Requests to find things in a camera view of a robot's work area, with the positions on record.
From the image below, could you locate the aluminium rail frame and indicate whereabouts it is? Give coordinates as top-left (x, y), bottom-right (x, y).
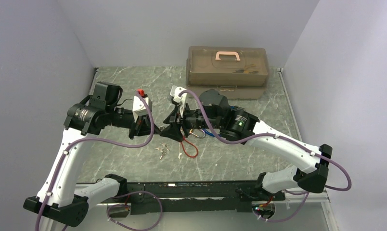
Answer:
top-left (40, 183), bottom-right (337, 231)

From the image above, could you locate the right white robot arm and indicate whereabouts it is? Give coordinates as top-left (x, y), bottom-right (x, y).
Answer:
top-left (160, 86), bottom-right (332, 200)

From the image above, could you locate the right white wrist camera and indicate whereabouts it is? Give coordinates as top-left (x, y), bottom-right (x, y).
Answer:
top-left (170, 85), bottom-right (187, 118)

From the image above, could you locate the red cable lock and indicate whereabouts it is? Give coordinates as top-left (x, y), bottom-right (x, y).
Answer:
top-left (180, 137), bottom-right (199, 158)

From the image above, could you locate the blue cable lock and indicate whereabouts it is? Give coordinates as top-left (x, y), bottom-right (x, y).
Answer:
top-left (202, 128), bottom-right (215, 137)

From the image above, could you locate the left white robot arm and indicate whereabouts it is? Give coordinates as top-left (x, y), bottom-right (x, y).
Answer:
top-left (24, 82), bottom-right (158, 231)

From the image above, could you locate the brown plastic toolbox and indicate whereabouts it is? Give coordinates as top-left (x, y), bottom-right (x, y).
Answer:
top-left (186, 46), bottom-right (270, 100)

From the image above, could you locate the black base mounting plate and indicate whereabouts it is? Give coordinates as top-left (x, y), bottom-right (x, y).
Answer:
top-left (95, 179), bottom-right (285, 215)

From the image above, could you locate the brass padlock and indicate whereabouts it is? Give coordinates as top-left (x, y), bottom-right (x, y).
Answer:
top-left (190, 129), bottom-right (206, 139)

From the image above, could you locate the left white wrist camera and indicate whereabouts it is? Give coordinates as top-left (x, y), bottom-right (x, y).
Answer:
top-left (132, 89), bottom-right (152, 123)

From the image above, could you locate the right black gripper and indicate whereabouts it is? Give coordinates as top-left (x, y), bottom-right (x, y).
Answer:
top-left (160, 101), bottom-right (222, 141)

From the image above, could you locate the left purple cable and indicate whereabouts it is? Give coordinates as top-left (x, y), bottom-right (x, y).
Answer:
top-left (34, 90), bottom-right (163, 231)

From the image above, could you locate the bunch of silver keys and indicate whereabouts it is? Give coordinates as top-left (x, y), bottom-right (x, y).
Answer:
top-left (156, 143), bottom-right (170, 160)

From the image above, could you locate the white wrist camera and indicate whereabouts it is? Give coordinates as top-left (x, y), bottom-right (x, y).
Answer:
top-left (170, 85), bottom-right (187, 118)
top-left (132, 89), bottom-right (152, 123)

